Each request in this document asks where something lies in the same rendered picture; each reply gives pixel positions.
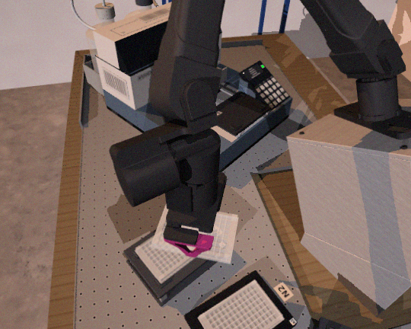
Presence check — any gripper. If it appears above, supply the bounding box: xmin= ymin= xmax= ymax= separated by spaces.
xmin=163 ymin=172 xmax=227 ymax=257

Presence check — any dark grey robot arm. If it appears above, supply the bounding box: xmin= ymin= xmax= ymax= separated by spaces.
xmin=109 ymin=0 xmax=411 ymax=213

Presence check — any white well plate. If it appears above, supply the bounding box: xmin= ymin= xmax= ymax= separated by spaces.
xmin=151 ymin=205 xmax=238 ymax=264
xmin=135 ymin=236 xmax=195 ymax=284
xmin=198 ymin=280 xmax=284 ymax=329

